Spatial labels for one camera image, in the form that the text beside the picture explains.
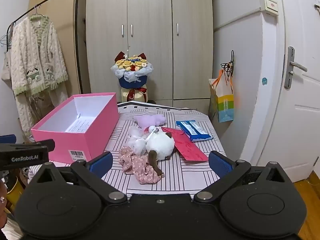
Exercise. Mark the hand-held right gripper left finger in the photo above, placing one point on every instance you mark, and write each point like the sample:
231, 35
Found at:
101, 164

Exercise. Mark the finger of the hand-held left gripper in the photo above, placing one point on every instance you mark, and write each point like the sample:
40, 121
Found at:
7, 139

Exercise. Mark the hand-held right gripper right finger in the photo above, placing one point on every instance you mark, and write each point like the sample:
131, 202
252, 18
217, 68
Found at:
221, 165

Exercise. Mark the pink floral scrunchie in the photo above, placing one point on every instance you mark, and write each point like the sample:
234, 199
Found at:
135, 165

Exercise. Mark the red envelope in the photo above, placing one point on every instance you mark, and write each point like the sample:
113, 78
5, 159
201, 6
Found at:
190, 147

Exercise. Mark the pink cardboard box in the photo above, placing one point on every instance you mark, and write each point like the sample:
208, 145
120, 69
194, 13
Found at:
60, 142

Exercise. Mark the white tulle scrunchie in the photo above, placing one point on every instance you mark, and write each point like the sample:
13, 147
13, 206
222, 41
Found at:
137, 143

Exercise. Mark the purple plush toy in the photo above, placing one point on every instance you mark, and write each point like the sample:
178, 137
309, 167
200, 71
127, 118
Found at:
150, 120

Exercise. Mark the person's left hand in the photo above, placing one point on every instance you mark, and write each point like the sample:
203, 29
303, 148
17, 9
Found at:
2, 205

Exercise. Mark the striped tablecloth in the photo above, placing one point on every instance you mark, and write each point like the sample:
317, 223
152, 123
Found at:
190, 175

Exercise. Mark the blue wipes packet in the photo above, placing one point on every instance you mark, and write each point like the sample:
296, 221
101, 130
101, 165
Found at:
197, 133

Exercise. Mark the yellow container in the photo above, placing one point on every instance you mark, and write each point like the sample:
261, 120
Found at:
15, 197

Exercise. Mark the white paper sheet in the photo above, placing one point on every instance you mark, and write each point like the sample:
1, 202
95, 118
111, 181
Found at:
80, 125

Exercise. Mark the colourful paper gift bag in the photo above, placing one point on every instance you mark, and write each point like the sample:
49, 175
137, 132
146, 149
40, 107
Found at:
222, 105

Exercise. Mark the white tote bag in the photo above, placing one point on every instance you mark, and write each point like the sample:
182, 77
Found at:
6, 72

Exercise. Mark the white door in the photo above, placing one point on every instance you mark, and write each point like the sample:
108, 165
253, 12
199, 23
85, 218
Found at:
300, 130

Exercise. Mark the cream fluffy cardigan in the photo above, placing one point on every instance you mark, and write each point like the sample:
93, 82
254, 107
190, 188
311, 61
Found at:
30, 55

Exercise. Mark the flower bouquet with blue wrap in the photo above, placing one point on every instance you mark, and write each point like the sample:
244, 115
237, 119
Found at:
132, 80

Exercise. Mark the small round blue sticker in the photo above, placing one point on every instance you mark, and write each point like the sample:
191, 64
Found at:
264, 81

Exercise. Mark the black metal clothes rack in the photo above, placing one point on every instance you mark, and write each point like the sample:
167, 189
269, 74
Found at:
79, 42

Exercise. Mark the tall cardboard box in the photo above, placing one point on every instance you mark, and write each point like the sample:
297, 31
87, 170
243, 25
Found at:
62, 17

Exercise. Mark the beige wardrobe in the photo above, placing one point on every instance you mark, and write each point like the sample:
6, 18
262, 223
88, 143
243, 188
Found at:
150, 17

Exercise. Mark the beige light switch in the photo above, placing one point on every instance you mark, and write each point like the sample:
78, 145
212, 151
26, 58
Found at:
270, 5

